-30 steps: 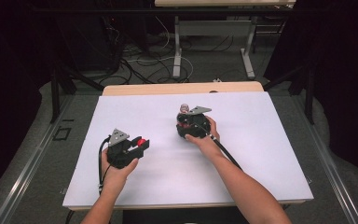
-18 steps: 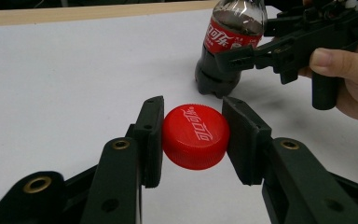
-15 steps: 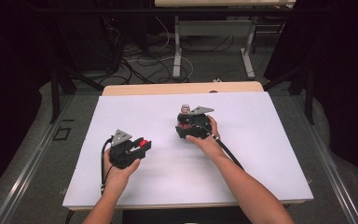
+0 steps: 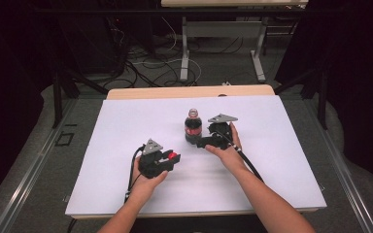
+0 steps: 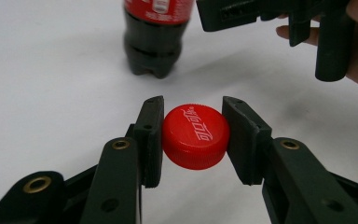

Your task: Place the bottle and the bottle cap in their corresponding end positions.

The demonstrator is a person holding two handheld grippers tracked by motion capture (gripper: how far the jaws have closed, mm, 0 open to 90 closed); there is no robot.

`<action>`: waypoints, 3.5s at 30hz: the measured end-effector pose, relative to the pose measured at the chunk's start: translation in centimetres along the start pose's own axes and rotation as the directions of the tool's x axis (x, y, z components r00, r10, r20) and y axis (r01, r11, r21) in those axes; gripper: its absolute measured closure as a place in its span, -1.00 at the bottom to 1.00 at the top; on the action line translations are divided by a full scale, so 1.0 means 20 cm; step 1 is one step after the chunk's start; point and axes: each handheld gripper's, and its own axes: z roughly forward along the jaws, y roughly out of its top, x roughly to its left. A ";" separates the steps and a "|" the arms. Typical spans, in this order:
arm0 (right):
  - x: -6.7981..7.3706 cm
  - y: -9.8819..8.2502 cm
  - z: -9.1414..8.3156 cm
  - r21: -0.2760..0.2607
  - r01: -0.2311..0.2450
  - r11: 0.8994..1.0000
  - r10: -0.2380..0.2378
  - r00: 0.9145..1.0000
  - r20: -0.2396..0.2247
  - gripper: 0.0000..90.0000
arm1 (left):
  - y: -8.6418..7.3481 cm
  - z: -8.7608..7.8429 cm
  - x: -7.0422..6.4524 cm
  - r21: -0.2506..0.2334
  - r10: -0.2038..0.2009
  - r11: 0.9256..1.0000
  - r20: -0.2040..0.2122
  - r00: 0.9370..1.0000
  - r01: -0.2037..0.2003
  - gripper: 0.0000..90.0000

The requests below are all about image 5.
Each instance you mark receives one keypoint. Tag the red bottle cap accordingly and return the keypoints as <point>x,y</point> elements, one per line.
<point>195,137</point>

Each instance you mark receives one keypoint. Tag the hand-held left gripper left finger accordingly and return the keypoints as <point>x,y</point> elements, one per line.
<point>149,149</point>

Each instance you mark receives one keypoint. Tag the cola bottle with red label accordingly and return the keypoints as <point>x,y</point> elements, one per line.
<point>152,43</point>

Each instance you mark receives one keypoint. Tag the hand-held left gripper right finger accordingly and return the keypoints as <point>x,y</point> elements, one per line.
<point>251,146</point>

